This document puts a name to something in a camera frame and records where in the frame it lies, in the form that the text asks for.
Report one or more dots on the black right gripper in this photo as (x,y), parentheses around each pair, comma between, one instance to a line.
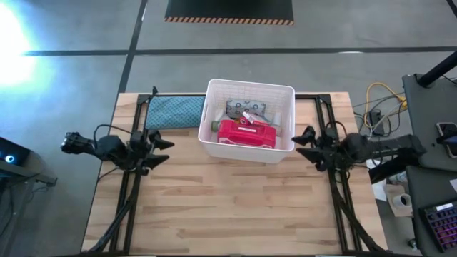
(332,150)

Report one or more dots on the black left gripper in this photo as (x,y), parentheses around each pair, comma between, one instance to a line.
(137,151)

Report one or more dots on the white small bottle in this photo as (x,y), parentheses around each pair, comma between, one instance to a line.
(277,120)

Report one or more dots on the small red white tube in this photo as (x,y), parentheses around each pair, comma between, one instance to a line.
(250,118)

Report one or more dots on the grey patterned fabric pouch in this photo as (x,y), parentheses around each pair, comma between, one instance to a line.
(246,106)

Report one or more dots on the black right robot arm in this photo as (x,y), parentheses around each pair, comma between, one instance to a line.
(385,146)

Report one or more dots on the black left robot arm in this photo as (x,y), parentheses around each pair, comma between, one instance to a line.
(110,146)

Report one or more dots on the white perforated plastic basket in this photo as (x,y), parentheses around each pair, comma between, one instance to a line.
(246,157)

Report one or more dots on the blue patterned fabric pouch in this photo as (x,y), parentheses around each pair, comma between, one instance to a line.
(175,112)

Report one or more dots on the green small bottle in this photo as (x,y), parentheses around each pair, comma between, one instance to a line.
(215,125)

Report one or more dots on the black power adapter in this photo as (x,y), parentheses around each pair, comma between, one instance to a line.
(376,121)

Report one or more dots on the small cardboard box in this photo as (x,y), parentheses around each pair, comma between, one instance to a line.
(391,210)

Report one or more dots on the white tape roll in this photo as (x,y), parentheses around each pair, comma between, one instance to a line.
(402,200)

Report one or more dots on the dark keyboard desk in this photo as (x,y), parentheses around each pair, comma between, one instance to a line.
(417,192)

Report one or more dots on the grey side desk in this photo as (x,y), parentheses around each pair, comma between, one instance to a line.
(421,107)

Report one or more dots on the black smartphone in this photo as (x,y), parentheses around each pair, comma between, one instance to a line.
(448,137)

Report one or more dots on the black computer with blue lights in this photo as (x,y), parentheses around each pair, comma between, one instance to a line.
(12,153)

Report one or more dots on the black diagonal pole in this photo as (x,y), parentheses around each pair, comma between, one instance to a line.
(439,69)

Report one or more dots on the keyboard with purple backlight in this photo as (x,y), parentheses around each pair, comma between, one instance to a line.
(442,225)

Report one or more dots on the black floor mat striped edge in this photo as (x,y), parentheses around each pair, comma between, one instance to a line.
(228,9)

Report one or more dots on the black aluminium table frame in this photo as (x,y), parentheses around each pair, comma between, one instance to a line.
(321,107)

